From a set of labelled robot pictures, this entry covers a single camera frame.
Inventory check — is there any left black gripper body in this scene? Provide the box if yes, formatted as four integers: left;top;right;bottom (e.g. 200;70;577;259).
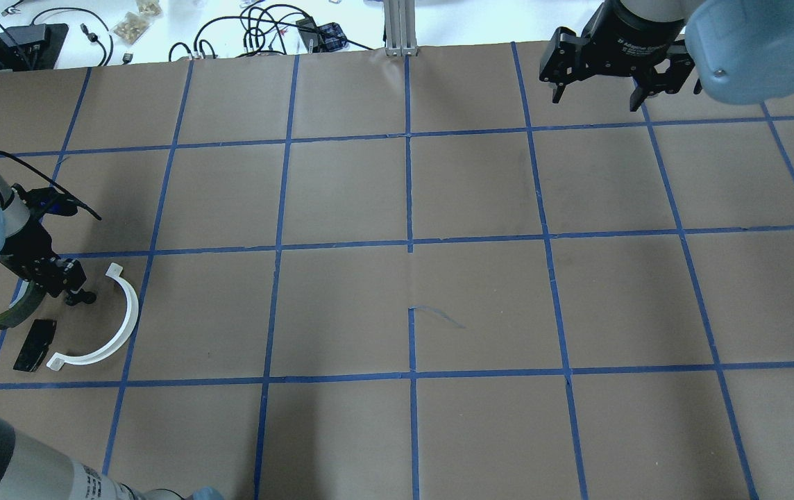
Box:
0;219;66;297

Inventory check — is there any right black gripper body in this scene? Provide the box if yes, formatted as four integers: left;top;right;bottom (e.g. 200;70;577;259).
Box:
584;1;689;81

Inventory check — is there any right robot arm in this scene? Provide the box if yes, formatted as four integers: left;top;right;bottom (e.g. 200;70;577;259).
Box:
539;1;794;112

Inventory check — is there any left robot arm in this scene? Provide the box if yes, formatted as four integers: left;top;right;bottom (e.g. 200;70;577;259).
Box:
0;175;179;499

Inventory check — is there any green brake shoe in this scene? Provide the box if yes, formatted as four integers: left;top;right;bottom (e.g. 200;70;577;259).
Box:
0;281;46;331

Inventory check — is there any black brake pad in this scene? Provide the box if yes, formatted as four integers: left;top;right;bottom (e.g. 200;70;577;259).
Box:
12;319;57;373

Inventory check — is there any black tripod stand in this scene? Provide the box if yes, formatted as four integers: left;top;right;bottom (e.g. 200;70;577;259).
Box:
0;0;69;74

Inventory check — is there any bag of nuts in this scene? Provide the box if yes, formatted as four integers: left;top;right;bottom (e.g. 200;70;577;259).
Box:
111;1;163;45

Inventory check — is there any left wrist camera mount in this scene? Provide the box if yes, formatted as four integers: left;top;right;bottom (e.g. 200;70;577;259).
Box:
13;184;102;221

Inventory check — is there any white curved plastic bracket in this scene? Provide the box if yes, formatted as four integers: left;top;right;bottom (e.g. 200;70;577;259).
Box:
44;260;140;372

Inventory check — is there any aluminium frame post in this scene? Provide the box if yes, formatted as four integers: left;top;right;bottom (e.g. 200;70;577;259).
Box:
382;0;419;57

